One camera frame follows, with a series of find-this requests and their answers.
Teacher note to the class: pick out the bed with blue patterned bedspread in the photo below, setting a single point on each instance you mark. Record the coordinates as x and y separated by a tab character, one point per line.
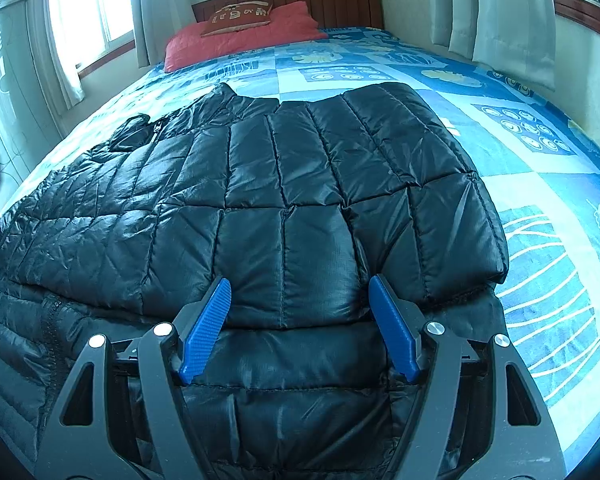
545	200

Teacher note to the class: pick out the white curtain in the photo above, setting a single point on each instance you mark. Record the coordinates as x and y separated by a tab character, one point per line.
515	25
452	5
160	10
60	60

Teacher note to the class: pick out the white cabinet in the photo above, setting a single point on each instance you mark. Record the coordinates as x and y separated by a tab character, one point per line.
5	75

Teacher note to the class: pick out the red pillow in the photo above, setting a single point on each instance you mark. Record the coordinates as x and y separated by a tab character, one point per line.
260	42

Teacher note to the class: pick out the brown printed cushion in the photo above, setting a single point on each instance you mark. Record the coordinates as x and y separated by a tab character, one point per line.
235	19

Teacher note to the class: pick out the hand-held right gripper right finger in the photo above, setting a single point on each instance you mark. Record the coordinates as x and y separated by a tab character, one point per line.
392	320

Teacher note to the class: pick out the wooden headboard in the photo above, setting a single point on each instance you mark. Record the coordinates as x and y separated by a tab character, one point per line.
340	7

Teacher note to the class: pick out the black puffer jacket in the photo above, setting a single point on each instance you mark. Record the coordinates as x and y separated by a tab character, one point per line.
280	185

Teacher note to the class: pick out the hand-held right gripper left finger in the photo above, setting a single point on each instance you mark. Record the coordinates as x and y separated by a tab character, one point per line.
205	330

